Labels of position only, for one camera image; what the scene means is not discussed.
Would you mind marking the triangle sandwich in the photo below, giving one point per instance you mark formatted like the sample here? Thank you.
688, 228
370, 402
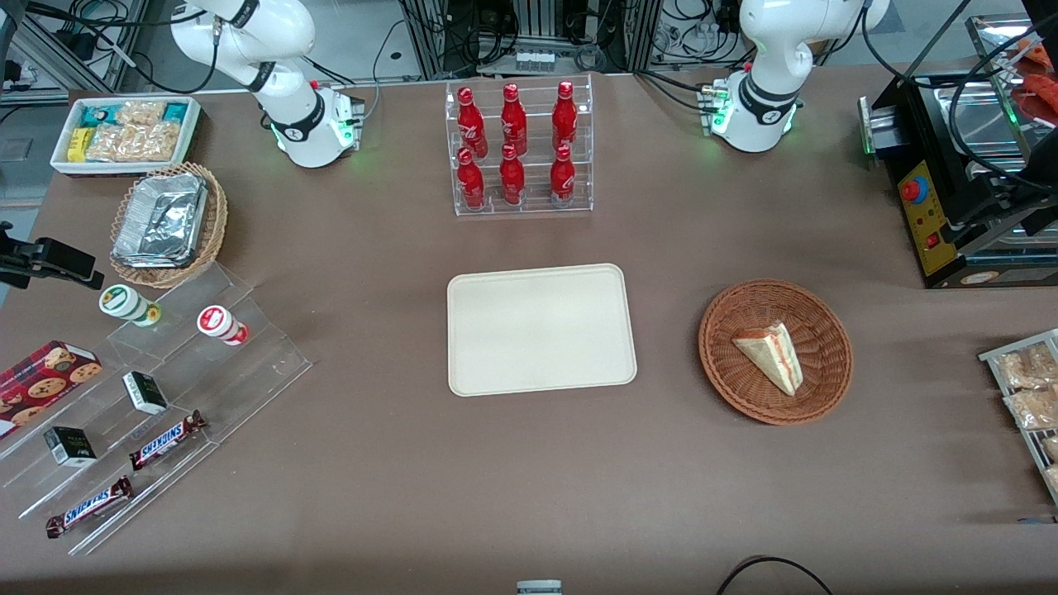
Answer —
770, 354

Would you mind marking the cream plastic tray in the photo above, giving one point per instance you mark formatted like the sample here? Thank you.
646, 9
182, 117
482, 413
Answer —
541, 330

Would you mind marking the brown round wicker basket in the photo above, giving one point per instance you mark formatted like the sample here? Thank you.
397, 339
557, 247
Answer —
744, 388

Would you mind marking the light tan wicker basket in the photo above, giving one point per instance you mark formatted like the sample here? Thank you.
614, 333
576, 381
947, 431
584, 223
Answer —
213, 231

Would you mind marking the silver foil tray stack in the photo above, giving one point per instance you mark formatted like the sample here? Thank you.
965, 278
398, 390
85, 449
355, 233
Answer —
161, 219

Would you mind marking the chrome tray with orange food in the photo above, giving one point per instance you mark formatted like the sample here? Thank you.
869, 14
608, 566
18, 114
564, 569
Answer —
1004, 41

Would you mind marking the clear acrylic bottle rack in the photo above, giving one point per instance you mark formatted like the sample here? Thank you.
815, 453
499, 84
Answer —
533, 207

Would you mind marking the red cola bottle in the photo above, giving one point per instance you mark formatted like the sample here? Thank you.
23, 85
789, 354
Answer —
564, 117
471, 182
514, 122
471, 124
563, 175
512, 178

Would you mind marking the small grey white object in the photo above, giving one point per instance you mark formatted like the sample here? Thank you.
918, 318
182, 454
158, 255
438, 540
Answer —
539, 587

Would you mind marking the red lid yogurt cup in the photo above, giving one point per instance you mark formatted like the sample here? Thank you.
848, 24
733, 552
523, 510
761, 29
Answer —
218, 322

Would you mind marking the clear acrylic stepped stand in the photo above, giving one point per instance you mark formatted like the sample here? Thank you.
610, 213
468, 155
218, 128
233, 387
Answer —
223, 388

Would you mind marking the white rectangular snack bin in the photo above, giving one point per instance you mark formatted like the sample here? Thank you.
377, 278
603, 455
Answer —
192, 136

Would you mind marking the Snickers chocolate bar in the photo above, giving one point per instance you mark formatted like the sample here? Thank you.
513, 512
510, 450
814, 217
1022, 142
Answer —
168, 440
89, 506

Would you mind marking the small black carton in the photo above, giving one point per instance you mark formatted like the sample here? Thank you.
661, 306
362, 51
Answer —
145, 393
70, 447

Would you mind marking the teal snack pack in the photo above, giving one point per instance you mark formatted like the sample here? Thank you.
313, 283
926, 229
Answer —
95, 112
176, 111

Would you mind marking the green lid yogurt cup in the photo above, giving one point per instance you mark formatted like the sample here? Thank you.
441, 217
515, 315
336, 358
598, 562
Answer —
124, 302

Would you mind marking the black machine with yellow panel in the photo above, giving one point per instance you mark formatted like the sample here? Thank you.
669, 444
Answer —
930, 215

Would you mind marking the large clear cookie bag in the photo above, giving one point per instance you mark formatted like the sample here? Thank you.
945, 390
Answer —
132, 143

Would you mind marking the small clear cookie bag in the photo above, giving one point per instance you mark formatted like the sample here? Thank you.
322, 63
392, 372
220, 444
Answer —
140, 111

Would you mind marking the yellow snack pack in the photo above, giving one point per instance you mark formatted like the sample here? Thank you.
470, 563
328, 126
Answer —
78, 145

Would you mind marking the red tartan cookie box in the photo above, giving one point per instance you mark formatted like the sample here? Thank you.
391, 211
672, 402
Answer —
41, 384

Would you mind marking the clear bagged pastry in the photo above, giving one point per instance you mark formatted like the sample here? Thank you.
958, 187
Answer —
1052, 447
1035, 407
1025, 368
1053, 478

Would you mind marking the black clamp mount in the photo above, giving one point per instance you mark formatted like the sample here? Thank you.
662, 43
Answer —
54, 258

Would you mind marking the grey aluminium frame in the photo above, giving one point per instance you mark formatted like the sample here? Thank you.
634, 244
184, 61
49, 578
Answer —
50, 41

